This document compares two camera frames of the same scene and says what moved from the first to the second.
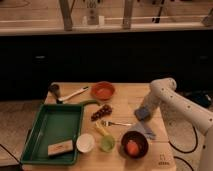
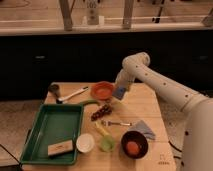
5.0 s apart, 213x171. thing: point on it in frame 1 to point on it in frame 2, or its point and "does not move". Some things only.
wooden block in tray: x=60 y=147 does not move
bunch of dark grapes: x=105 y=109 does not move
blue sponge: x=142 y=113 to x=119 y=92
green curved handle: x=89 y=101 does not move
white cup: x=85 y=143 does not move
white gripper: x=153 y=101 to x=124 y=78
